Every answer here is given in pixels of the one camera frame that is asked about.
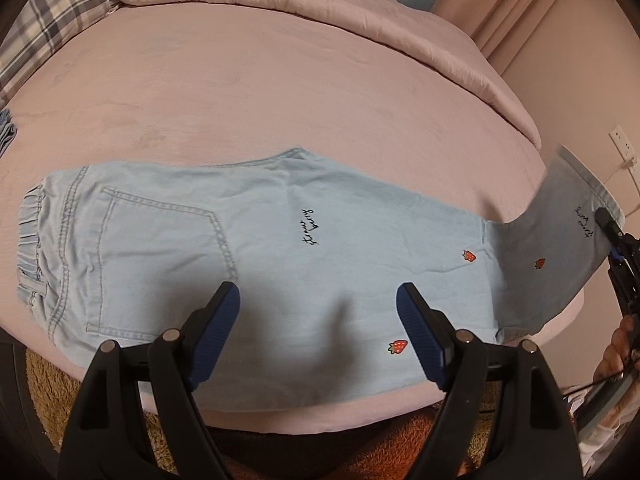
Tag brown fuzzy rug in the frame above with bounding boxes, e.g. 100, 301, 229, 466
24, 349, 503, 480

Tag white cable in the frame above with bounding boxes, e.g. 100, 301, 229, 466
599, 156, 640, 188

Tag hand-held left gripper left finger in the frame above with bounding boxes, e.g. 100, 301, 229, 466
57, 281, 242, 480

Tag pink curtain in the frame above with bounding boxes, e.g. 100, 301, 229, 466
431, 0, 603, 63

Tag folded blue pants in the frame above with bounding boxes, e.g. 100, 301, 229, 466
0, 107, 19, 160

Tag person's right hand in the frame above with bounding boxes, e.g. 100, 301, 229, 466
594, 314, 640, 383

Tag plaid pillow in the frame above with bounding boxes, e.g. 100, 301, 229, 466
0, 0, 122, 107

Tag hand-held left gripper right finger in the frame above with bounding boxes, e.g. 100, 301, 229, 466
396, 282, 583, 480

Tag white wall socket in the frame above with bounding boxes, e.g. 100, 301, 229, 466
608, 125, 634, 159

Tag light blue strawberry pants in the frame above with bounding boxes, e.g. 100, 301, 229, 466
17, 144, 627, 395

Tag pink quilt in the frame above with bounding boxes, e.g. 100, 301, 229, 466
92, 0, 542, 152

